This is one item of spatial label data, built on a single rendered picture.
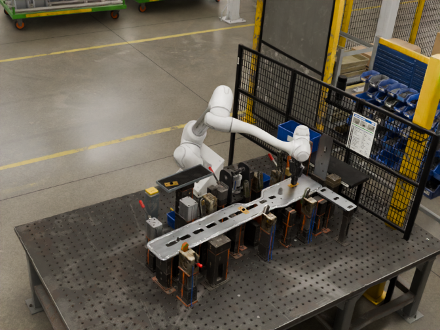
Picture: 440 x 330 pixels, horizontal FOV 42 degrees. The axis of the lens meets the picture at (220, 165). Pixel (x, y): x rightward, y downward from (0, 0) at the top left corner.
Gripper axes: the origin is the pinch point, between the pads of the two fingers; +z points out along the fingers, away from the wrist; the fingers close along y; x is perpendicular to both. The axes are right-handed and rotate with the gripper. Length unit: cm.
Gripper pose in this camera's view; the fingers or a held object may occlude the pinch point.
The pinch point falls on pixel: (294, 179)
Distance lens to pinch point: 401.4
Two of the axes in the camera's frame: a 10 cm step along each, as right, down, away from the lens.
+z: -0.7, 8.5, 5.2
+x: 7.6, -2.9, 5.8
